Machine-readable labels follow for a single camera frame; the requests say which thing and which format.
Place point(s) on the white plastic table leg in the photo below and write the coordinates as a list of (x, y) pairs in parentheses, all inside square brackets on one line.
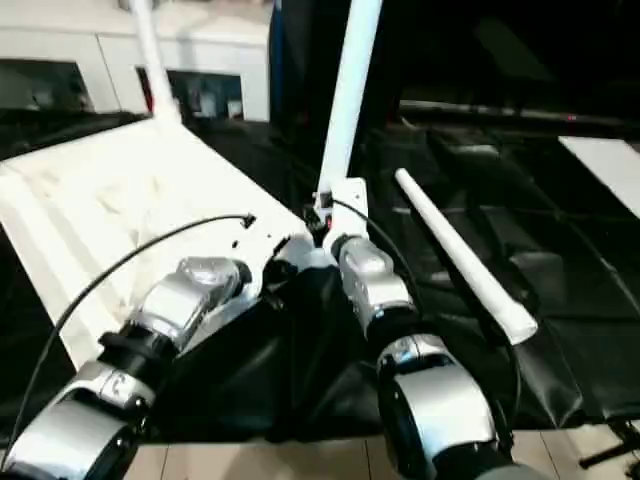
[(460, 250), (152, 60), (350, 90)]

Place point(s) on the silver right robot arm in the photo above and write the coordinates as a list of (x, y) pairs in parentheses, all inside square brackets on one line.
[(380, 285)]

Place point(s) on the black stand leg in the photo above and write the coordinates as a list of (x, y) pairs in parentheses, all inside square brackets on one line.
[(615, 447)]

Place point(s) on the black case with yellow label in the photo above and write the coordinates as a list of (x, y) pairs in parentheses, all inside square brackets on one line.
[(310, 60)]

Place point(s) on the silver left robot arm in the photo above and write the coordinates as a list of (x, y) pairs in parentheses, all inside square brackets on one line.
[(175, 305)]

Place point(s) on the white plastic table top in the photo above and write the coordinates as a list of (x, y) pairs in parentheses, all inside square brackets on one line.
[(125, 200)]

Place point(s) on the black table mat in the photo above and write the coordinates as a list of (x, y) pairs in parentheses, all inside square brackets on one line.
[(500, 250)]

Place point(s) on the grey metal bar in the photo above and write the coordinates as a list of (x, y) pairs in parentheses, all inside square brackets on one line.
[(500, 111)]

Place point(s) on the white flat board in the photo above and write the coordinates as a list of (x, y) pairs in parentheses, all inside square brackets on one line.
[(605, 165)]

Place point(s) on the white sideboard cabinet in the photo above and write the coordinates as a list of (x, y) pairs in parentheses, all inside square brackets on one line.
[(200, 50)]

